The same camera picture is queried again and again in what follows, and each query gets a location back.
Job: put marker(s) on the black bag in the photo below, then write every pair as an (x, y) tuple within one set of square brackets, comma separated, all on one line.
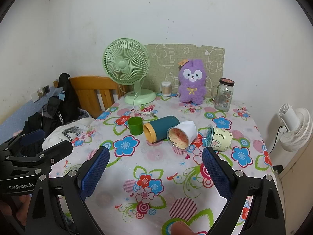
[(64, 102)]

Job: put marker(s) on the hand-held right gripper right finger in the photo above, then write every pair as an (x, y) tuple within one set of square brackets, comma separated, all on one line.
[(217, 173)]

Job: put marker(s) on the pale yellow printed cup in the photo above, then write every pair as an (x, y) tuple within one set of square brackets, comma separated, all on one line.
[(223, 139)]

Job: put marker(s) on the white plastic bag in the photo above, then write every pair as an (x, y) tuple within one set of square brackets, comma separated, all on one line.
[(73, 127)]

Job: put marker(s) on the purple plush toy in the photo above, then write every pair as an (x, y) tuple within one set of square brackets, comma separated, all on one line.
[(192, 88)]

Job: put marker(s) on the white standing fan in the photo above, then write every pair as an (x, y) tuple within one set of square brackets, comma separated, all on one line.
[(300, 129)]

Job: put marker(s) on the floral tablecloth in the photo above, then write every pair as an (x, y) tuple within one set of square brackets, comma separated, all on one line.
[(156, 164)]

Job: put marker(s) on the small green cup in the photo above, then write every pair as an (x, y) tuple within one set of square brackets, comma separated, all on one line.
[(135, 127)]

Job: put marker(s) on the green patterned board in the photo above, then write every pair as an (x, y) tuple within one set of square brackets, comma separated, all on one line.
[(161, 58)]

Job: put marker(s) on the cotton swab container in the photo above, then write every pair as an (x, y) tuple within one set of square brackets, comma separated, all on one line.
[(166, 88)]

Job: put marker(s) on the white cup with clear lid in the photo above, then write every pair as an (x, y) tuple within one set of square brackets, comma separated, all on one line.
[(188, 128)]

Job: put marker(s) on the green desk fan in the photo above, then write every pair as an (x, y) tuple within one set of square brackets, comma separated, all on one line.
[(122, 64)]

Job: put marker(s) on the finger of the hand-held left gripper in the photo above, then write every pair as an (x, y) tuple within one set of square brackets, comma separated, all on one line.
[(58, 149), (31, 137)]

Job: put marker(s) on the wooden chair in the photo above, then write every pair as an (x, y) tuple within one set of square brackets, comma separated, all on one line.
[(93, 85)]

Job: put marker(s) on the glass jar mug with lid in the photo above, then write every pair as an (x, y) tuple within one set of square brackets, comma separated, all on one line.
[(223, 98)]

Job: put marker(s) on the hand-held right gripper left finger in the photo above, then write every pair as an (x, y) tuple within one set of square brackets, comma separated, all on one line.
[(95, 173)]

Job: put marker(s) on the teal cup with yellow rim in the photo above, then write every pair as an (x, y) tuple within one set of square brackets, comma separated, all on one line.
[(163, 127)]

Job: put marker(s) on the person's left hand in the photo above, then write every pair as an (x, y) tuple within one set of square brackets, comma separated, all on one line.
[(7, 209)]

